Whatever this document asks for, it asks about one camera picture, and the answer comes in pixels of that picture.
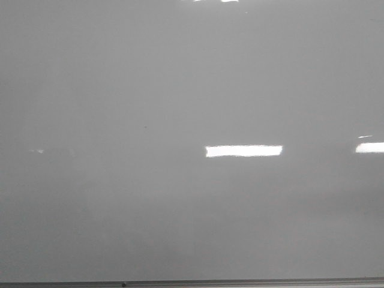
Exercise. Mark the white glossy whiteboard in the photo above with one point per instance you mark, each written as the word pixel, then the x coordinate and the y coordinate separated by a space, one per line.
pixel 191 140

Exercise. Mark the grey aluminium whiteboard frame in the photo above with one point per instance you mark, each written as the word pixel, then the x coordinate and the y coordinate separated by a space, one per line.
pixel 305 282

